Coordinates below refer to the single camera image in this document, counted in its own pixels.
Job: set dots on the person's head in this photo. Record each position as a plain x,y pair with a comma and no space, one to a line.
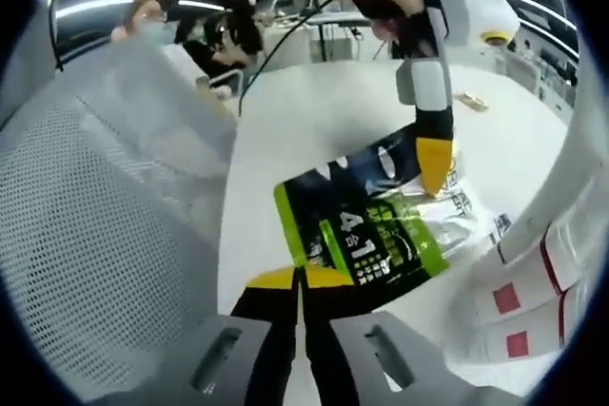
147,21

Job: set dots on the gold foil skincare sachet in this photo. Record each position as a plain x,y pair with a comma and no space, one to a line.
470,102

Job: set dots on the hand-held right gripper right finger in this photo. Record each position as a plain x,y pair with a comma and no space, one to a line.
333,353

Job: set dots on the white mesh basket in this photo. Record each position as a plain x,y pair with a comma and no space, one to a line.
95,235

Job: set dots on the green black skincare sachet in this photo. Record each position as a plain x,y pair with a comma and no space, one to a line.
342,216

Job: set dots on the row of white workbenches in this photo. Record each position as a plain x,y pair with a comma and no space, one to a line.
333,40

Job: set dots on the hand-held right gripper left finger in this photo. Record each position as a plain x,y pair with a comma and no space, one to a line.
266,353

